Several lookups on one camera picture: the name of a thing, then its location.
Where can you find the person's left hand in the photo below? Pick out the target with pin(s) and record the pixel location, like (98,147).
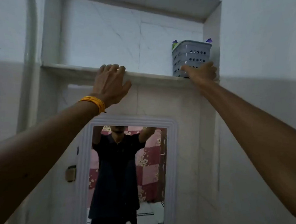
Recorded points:
(110,85)

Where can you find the person's right hand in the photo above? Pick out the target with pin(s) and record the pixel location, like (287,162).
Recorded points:
(202,72)

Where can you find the person's left thumb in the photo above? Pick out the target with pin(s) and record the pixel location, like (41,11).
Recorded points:
(126,87)

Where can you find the person's left middle finger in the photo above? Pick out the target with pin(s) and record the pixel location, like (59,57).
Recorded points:
(115,68)

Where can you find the person's left little finger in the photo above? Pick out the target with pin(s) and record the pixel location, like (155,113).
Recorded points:
(102,69)

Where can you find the person's right thumb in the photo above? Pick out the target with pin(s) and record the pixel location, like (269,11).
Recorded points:
(187,68)

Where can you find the grey perforated plastic basket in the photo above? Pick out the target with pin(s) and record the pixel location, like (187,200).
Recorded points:
(186,56)

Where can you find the person's right forearm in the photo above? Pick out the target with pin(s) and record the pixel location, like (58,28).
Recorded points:
(249,138)

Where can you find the person's left forearm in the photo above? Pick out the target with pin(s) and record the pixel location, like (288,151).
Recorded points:
(38,153)

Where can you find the white marble shelf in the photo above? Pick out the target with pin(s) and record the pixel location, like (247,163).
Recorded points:
(153,78)

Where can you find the purple and green item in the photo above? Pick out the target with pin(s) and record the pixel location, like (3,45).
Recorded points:
(174,43)

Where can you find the yellow wristband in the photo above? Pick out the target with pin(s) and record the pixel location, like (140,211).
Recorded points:
(96,102)

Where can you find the small purple item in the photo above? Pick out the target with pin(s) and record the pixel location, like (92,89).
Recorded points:
(209,40)

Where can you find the white wall pipe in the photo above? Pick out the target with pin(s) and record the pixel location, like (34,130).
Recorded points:
(30,57)

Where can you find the white framed wall mirror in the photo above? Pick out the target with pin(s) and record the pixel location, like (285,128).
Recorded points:
(170,172)

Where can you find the brown wall holder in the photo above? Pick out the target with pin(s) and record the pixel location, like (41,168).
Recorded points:
(70,173)

